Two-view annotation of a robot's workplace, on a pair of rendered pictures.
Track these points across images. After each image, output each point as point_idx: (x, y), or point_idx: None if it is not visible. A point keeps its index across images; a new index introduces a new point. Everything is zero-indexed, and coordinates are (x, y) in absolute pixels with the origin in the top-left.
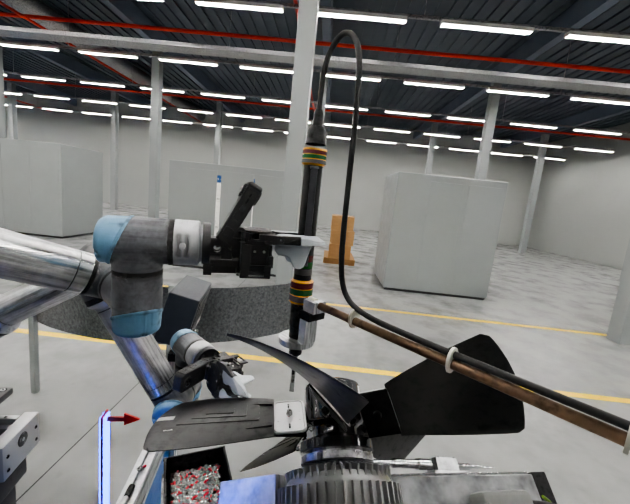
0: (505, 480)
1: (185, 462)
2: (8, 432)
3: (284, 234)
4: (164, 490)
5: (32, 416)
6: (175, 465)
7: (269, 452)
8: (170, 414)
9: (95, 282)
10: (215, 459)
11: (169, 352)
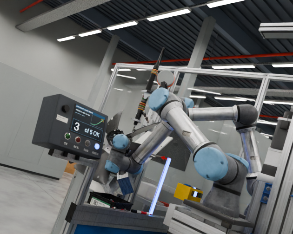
0: None
1: (105, 203)
2: (183, 206)
3: None
4: (124, 203)
5: (172, 204)
6: (109, 205)
7: (101, 172)
8: (150, 155)
9: None
10: (91, 199)
11: (97, 161)
